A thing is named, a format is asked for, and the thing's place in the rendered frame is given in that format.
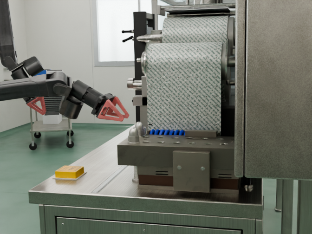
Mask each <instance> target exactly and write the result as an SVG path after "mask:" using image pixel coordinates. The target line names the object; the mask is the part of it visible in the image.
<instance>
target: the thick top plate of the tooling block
mask: <svg viewBox="0 0 312 234"><path fill-rule="evenodd" d="M139 141H140V143H136V144H130V143H128V138H126V139H125V140H123V141H122V142H120V143H119V144H118V145H117V164H118V165H127V166H149V167H171V168H173V151H174V150H189V151H210V169H224V170H234V136H217V137H185V135H151V134H146V135H145V136H143V137H139Z"/></svg>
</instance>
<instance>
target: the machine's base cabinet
mask: <svg viewBox="0 0 312 234"><path fill-rule="evenodd" d="M39 221H40V234H263V219H253V218H239V217H225V216H210V215H197V214H177V213H163V212H149V211H135V210H121V209H107V208H87V207H73V206H59V205H45V204H39Z"/></svg>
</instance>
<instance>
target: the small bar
mask: <svg viewBox="0 0 312 234"><path fill-rule="evenodd" d="M185 137H217V130H185Z"/></svg>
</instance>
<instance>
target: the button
mask: <svg viewBox="0 0 312 234"><path fill-rule="evenodd" d="M83 173H84V167H83V166H63V167H61V168H59V169H58V170H56V171H55V178H73V179H76V178H78V177H79V176H80V175H82V174H83Z"/></svg>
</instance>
